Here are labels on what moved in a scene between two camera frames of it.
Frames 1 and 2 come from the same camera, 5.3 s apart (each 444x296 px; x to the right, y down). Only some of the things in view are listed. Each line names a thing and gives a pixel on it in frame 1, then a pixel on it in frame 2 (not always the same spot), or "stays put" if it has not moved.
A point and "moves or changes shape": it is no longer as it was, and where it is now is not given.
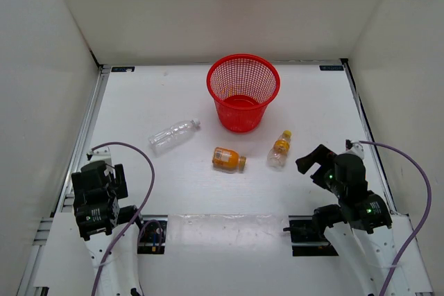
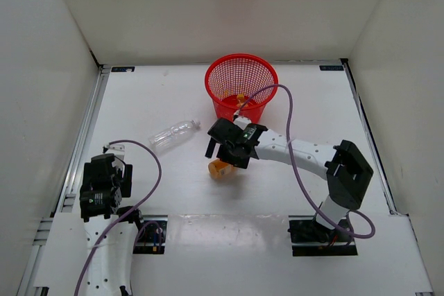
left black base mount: x=150 y=237 stays put
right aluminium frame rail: x=365 y=118 stays put
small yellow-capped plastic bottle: x=277 y=156 moves or changes shape
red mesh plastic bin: x=243 y=86 stays put
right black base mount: x=305 y=241 stays put
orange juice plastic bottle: x=228 y=160 moves or changes shape
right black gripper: x=322 y=155 → x=236 y=161
